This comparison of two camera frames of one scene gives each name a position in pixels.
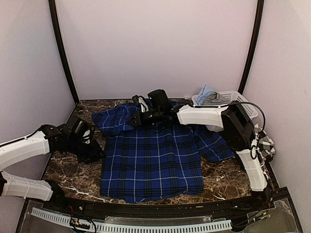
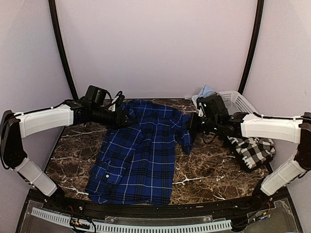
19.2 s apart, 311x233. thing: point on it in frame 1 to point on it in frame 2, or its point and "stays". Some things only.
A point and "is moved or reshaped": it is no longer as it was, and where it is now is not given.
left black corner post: [56, 23] stays
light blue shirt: [205, 91] stays
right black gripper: [137, 115] to [193, 126]
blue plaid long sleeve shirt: [156, 160] is moved or reshaped
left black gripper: [94, 155] to [120, 122]
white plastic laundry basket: [233, 96] stays
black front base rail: [265, 201] stays
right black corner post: [258, 35] stays
